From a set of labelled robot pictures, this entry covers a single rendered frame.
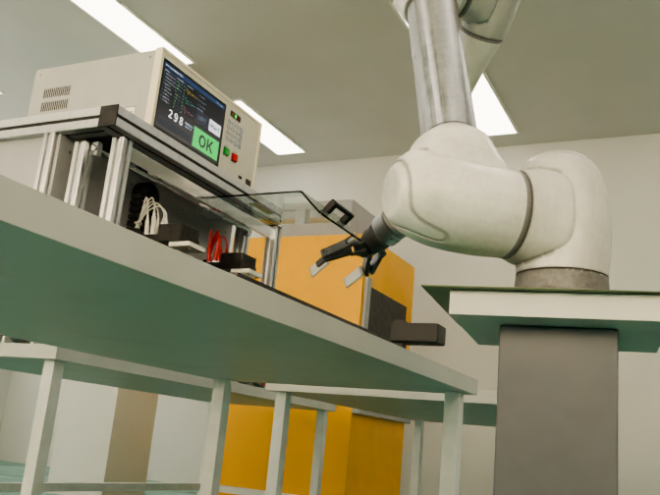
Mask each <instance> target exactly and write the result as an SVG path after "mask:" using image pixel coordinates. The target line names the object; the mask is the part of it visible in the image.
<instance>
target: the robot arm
mask: <svg viewBox="0 0 660 495"><path fill-rule="evenodd" d="M387 1H388V2H391V3H393V5H394V7H395V8H396V9H397V10H398V12H399V13H400V14H401V16H402V17H403V19H404V21H405V22H406V23H407V24H408V25H409V30H410V39H411V49H412V60H413V70H414V79H415V88H416V97H417V106H418V116H419V124H420V133H421V137H419V138H418V139H417V140H416V141H415V143H414V144H413V145H412V147H411V149H410V151H408V152H406V153H405V154H403V155H402V156H400V157H399V158H398V159H397V160H396V161H395V162H394V163H393V165H392V167H391V168H390V170H389V171H388V173H387V175H386V178H385V181H384V185H383V190H382V206H383V211H382V212H381V213H380V214H379V215H378V216H376V217H375V218H374V219H373V220H372V224H371V225H370V226H369V227H368V228H366V229H365V230H364V231H363V233H362V236H361V238H360V239H361V242H360V241H359V240H357V239H355V238H354V237H353V236H348V237H347V238H345V239H344V240H342V241H339V242H338V243H336V244H334V245H331V246H329V247H326V248H323V249H321V250H320V253H321V257H320V258H319V259H318V260H317V261H316V262H315V263H314V264H313V265H312V266H311V267H309V268H308V269H309V272H310V275H311V277H312V278H313V277H314V276H315V275H317V274H318V273H319V272H320V271H321V270H323V269H324V268H325V267H326V266H327V265H329V264H330V262H329V261H332V260H335V259H339V258H342V257H345V256H349V255H350V256H355V255H356V256H360V257H362V258H363V262H362V268H361V266H359V267H358V268H357V269H355V270H354V271H353V272H352V273H351V274H349V275H348V276H347V277H346V278H344V279H343V280H344V283H345V286H346V288H349V287H350V286H351V285H352V284H353V283H354V282H355V281H357V280H358V279H360V278H361V277H362V276H363V275H365V277H368V276H369V274H368V273H370V275H373V274H374V273H375V271H376V269H377V267H378V265H379V264H380V262H381V260H382V258H383V257H384V256H385V255H386V254H387V253H386V250H385V249H386V248H388V247H392V246H394V245H396V244H397V243H398V242H399V241H401V240H402V239H403V238H405V237H408V238H410V239H412V240H414V241H416V242H418V243H420V244H423V245H425V246H428V247H431V248H438V249H442V250H445V251H450V252H455V253H460V254H466V255H473V256H481V257H496V258H502V259H503V260H505V261H507V262H509V263H510V264H513V265H516V279H515V287H517V288H550V289H585V290H610V284H609V270H610V262H611V249H612V222H611V207H610V200H609V195H608V192H607V188H606V185H605V182H604V180H603V177H602V175H601V173H600V171H599V169H598V168H597V166H596V165H595V164H594V163H593V162H592V161H591V160H589V159H588V158H587V157H586V156H584V155H583V154H580V153H578V152H574V151H570V150H551V151H547V152H544V153H540V154H537V155H535V156H533V157H532V158H530V159H529V160H527V161H526V162H525V163H524V164H523V165H522V167H521V169H520V170H517V169H512V168H509V167H507V165H506V162H505V160H504V159H503V157H502V156H501V155H500V153H499V152H498V150H497V149H496V147H495V146H494V144H493V141H492V139H491V138H490V137H489V136H488V135H487V134H486V133H485V132H483V131H481V130H480V129H478V128H477V127H476V122H475V116H474V110H473V104H472V97H471V95H472V93H473V91H474V89H475V87H476V85H477V83H478V81H479V79H480V77H481V76H482V74H483V72H484V70H485V69H486V67H487V65H488V64H489V62H490V60H491V59H492V57H493V55H494V54H495V52H496V51H497V49H498V48H499V46H500V45H501V43H502V41H503V39H504V37H505V35H506V33H507V31H508V30H509V28H510V26H511V24H512V22H513V20H514V18H515V15H516V12H517V10H518V7H519V5H520V2H521V0H387ZM459 19H461V20H462V24H461V26H460V21H459ZM352 247H354V248H353V250H354V251H352ZM373 255H374V256H373ZM372 256H373V257H372Z"/></svg>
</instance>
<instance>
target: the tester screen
mask: <svg viewBox="0 0 660 495"><path fill-rule="evenodd" d="M169 108H170V109H172V110H173V111H175V112H176V113H178V114H179V115H181V116H182V117H183V118H185V121H184V126H183V127H181V126H179V125H178V124H176V123H175V122H173V121H172V120H170V119H169V118H167V115H168V109H169ZM224 108H225V106H223V105H222V104H221V103H219V102H218V101H217V100H215V99H214V98H213V97H212V96H210V95H209V94H208V93H206V92H205V91H204V90H202V89H201V88H200V87H198V86H197V85H196V84H195V83H193V82H192V81H190V80H189V79H188V78H186V77H185V76H184V75H182V74H181V73H180V72H178V71H177V70H176V69H175V68H173V67H172V66H171V65H169V64H168V63H167V62H165V65H164V71H163V78H162V84H161V89H160V96H159V102H158V108H157V114H156V121H155V125H156V126H158V127H159V128H161V129H162V130H164V131H165V132H167V133H169V134H170V135H172V136H173V137H175V138H177V139H179V140H180V141H182V142H183V143H185V144H186V145H188V146H190V147H191V148H193V149H194V150H196V151H197V152H199V153H201V154H202V155H204V156H205V157H207V158H208V159H210V160H212V161H213V162H215V163H216V164H217V161H215V160H214V159H212V158H211V157H209V156H207V155H206V154H204V153H203V152H201V151H200V150H198V149H197V148H195V147H193V146H192V143H193V130H194V126H196V127H197V128H199V129H200V130H202V131H203V132H205V133H206V134H208V135H209V136H211V137H212V138H214V139H215V140H217V141H218V142H219V143H220V137H218V136H217V135H215V134H214V133H212V132H211V131H209V130H208V129H206V128H205V127H204V126H202V125H201V124H199V123H198V122H196V121H195V118H196V112H197V110H198V111H200V112H201V113H203V114H204V115H205V116H207V117H208V118H209V119H211V120H212V121H214V122H215V123H216V124H218V125H219V126H221V130H222V122H223V115H224ZM158 115H159V116H161V117H162V118H164V119H165V120H167V121H168V122H170V123H171V124H173V125H174V126H176V127H177V128H179V129H180V130H182V131H184V132H185V133H187V134H188V135H190V136H191V137H190V142H188V141H187V140H185V139H184V138H182V137H180V136H179V135H177V134H175V133H174V132H172V131H171V130H169V129H168V128H166V127H165V126H163V125H162V124H160V123H158V122H157V120H158Z"/></svg>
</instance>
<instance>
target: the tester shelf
mask: <svg viewBox="0 0 660 495"><path fill-rule="evenodd" d="M46 133H48V134H50V133H56V134H58V135H59V134H63V135H64V136H66V137H68V138H71V139H73V140H81V139H86V140H88V141H90V142H92V143H94V142H96V141H99V142H101V143H103V147H102V149H104V150H106V151H108V152H109V153H110V150H111V144H112V137H114V136H126V137H128V138H130V139H132V140H133V141H134V142H133V148H134V149H135V150H137V151H139V152H141V153H142V154H144V155H146V156H148V157H149V158H151V159H153V160H154V161H156V162H158V163H160V164H161V165H163V166H165V167H167V168H168V169H170V170H172V171H174V172H175V173H177V174H179V175H181V176H182V177H184V178H186V179H188V180H189V181H191V182H193V183H195V184H196V185H198V186H200V187H202V188H203V189H205V190H207V191H209V192H210V193H213V194H215V195H216V196H218V195H233V194H248V193H258V192H256V191H255V190H253V189H251V188H250V187H248V186H247V185H245V184H243V183H242V182H240V181H239V180H237V179H236V178H234V177H232V176H231V175H229V174H228V173H226V172H225V171H223V170H221V169H220V168H218V167H217V166H215V165H213V164H212V163H210V162H209V161H207V160H206V159H204V158H202V157H201V156H199V155H198V154H196V153H194V152H193V151H191V150H190V149H188V148H187V147H185V146H183V145H182V144H180V143H179V142H177V141H175V140H174V139H172V138H171V137H169V136H167V135H165V134H164V133H162V132H161V131H159V130H157V129H156V128H154V127H153V126H151V125H150V124H148V123H146V122H145V121H144V120H143V119H141V118H139V117H138V116H136V115H135V114H133V113H132V112H130V111H128V110H127V109H125V108H124V107H122V106H120V105H119V104H113V105H106V106H101V107H93V108H86V109H80V110H73V111H65V112H58V113H51V114H44V115H36V116H29V117H23V118H16V119H8V120H1V121H0V141H6V140H14V139H22V138H38V137H44V134H46Z"/></svg>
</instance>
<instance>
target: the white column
mask: <svg viewBox="0 0 660 495"><path fill-rule="evenodd" d="M158 395H159V394H153V393H147V392H142V391H135V390H129V389H123V388H117V387H110V386H104V385H98V384H92V383H85V382H80V381H74V380H68V379H66V380H65V386H64V392H63V397H62V403H61V409H60V414H59V419H58V425H57V431H56V436H55V442H54V448H53V454H52V459H51V465H50V471H49V475H48V481H47V482H146V477H147V470H148V463H149V456H150V449H151V442H152V435H153V428H154V421H155V415H156V409H157V402H158ZM46 493H50V494H57V495H144V491H66V492H46Z"/></svg>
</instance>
